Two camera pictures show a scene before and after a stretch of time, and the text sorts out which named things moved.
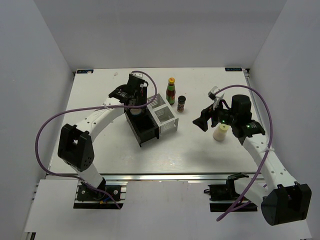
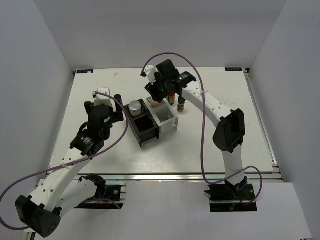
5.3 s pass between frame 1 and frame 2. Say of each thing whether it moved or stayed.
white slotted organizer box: stayed
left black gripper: moved
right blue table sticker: stayed
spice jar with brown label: stayed
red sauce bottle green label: stayed
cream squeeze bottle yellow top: moved
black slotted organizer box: stayed
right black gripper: moved
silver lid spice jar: stayed
